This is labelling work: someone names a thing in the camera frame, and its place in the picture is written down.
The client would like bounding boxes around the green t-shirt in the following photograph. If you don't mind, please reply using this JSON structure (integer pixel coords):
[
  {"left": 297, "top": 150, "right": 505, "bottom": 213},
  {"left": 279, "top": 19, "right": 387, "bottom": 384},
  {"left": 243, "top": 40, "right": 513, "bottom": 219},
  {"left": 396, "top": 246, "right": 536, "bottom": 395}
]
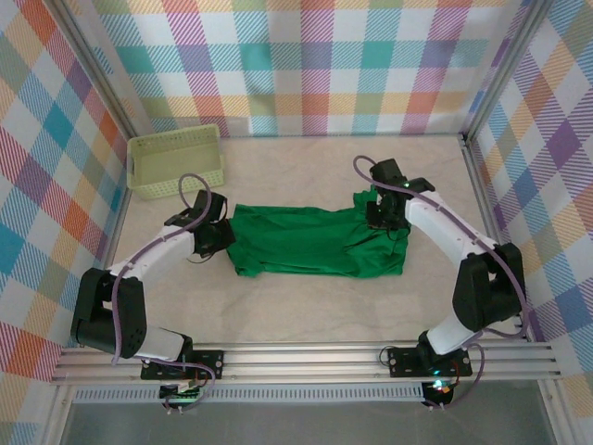
[{"left": 225, "top": 187, "right": 411, "bottom": 279}]

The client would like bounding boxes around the light green plastic basket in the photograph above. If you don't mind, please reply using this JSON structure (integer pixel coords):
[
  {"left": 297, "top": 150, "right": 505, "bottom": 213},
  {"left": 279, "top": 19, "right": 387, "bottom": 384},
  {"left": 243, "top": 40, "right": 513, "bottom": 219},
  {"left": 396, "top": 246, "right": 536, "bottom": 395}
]
[{"left": 127, "top": 123, "right": 227, "bottom": 202}]

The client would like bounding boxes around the left controller board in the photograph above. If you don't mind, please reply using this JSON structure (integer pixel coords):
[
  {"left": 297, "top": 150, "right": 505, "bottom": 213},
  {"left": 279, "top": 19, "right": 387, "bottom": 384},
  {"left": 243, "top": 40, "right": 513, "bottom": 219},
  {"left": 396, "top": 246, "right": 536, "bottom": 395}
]
[{"left": 159, "top": 382, "right": 205, "bottom": 405}]

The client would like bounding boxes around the controller board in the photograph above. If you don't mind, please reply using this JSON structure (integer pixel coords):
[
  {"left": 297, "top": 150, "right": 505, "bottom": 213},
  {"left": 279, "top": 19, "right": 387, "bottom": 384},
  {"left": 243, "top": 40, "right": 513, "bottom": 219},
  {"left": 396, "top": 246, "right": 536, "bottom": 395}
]
[
  {"left": 423, "top": 377, "right": 454, "bottom": 405},
  {"left": 159, "top": 382, "right": 205, "bottom": 405}
]

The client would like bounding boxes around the right controller board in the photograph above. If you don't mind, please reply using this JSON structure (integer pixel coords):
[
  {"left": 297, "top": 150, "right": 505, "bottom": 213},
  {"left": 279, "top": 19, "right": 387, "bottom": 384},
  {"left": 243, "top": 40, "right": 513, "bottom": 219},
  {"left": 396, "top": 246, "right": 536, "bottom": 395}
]
[{"left": 423, "top": 377, "right": 454, "bottom": 405}]

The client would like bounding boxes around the left aluminium side rail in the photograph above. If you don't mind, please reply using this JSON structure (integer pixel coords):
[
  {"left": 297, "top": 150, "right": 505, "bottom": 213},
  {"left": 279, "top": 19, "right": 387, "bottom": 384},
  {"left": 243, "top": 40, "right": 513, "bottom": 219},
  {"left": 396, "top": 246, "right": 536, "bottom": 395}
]
[{"left": 79, "top": 187, "right": 136, "bottom": 349}]

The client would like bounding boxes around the aluminium side rail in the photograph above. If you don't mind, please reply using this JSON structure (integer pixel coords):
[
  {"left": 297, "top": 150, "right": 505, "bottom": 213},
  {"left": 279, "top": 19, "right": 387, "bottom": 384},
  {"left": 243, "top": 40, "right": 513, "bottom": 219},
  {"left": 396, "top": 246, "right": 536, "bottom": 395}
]
[
  {"left": 79, "top": 187, "right": 136, "bottom": 349},
  {"left": 461, "top": 133, "right": 533, "bottom": 343}
]

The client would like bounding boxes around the right aluminium side rail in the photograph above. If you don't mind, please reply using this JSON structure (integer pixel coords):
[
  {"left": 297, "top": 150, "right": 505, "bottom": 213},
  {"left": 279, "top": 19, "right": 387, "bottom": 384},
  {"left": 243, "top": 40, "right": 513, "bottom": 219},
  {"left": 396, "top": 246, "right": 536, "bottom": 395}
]
[{"left": 461, "top": 133, "right": 533, "bottom": 343}]

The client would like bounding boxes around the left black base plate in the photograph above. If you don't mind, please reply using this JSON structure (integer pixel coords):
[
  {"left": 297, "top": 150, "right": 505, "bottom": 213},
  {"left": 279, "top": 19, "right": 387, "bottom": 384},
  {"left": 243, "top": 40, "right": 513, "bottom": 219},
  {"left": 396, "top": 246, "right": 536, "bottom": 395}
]
[{"left": 140, "top": 350, "right": 226, "bottom": 382}]

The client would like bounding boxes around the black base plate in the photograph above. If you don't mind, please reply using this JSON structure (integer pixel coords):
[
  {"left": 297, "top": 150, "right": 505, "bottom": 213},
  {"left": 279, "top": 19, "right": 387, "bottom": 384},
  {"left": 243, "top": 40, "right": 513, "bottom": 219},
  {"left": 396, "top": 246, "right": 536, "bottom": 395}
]
[
  {"left": 387, "top": 345, "right": 473, "bottom": 379},
  {"left": 140, "top": 350, "right": 226, "bottom": 382}
]

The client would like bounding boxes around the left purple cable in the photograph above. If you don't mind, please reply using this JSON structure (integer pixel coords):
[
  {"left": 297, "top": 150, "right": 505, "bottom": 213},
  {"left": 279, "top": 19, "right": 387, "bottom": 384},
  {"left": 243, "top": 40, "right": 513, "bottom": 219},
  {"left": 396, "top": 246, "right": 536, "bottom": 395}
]
[{"left": 110, "top": 173, "right": 217, "bottom": 413}]

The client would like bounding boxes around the purple cable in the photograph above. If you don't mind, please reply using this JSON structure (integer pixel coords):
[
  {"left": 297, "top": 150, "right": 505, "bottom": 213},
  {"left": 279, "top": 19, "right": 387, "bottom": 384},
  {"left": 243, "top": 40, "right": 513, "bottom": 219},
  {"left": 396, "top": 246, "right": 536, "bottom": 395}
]
[
  {"left": 110, "top": 173, "right": 217, "bottom": 413},
  {"left": 352, "top": 155, "right": 532, "bottom": 412}
]

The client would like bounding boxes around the aluminium mounting rail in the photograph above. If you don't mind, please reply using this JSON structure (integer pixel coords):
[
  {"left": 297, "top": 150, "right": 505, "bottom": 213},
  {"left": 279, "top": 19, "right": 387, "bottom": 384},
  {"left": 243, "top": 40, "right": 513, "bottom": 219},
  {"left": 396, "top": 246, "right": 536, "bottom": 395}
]
[{"left": 50, "top": 342, "right": 564, "bottom": 385}]

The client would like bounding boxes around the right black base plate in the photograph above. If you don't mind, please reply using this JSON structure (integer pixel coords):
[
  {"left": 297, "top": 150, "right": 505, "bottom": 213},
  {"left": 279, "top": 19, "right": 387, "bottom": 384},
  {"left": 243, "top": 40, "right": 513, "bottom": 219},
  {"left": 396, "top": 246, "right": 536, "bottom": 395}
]
[{"left": 387, "top": 345, "right": 473, "bottom": 379}]

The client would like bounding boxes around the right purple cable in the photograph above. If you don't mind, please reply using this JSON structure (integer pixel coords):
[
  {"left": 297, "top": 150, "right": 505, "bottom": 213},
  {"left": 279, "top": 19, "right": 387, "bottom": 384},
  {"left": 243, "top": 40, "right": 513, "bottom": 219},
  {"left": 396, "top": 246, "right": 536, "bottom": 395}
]
[{"left": 352, "top": 155, "right": 532, "bottom": 412}]

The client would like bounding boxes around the slotted grey cable duct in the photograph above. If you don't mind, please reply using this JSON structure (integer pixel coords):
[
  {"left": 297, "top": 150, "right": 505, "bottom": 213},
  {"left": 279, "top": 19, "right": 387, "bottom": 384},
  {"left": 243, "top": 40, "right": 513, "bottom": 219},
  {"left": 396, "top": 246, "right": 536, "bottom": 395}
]
[{"left": 73, "top": 387, "right": 425, "bottom": 404}]

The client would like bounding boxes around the right aluminium frame post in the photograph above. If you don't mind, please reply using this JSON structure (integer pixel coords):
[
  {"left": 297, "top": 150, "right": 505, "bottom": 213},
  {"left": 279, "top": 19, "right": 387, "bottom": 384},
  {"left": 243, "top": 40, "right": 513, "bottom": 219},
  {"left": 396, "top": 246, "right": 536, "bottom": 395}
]
[{"left": 462, "top": 0, "right": 552, "bottom": 143}]

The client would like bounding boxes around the aluminium frame post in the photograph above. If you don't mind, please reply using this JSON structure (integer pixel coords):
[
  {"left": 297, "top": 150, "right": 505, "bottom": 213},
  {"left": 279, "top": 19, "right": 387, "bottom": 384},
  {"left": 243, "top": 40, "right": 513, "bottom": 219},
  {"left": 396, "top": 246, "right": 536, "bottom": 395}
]
[
  {"left": 462, "top": 0, "right": 552, "bottom": 143},
  {"left": 54, "top": 0, "right": 140, "bottom": 140}
]

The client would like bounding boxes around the left aluminium frame post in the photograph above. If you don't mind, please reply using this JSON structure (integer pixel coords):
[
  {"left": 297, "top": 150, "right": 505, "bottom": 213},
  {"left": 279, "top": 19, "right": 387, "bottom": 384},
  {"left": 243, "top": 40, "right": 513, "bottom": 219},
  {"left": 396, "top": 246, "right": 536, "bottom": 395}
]
[{"left": 54, "top": 0, "right": 140, "bottom": 140}]

